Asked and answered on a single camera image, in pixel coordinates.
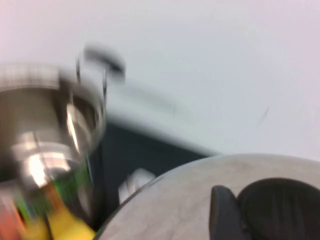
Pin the steel lid black knob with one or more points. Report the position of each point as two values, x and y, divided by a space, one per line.
187 200

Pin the white charger adapter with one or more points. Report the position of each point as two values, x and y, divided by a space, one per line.
132 183

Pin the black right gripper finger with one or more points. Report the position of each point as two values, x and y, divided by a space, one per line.
223 215

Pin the yellow foam cube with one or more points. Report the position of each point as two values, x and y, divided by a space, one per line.
67 225

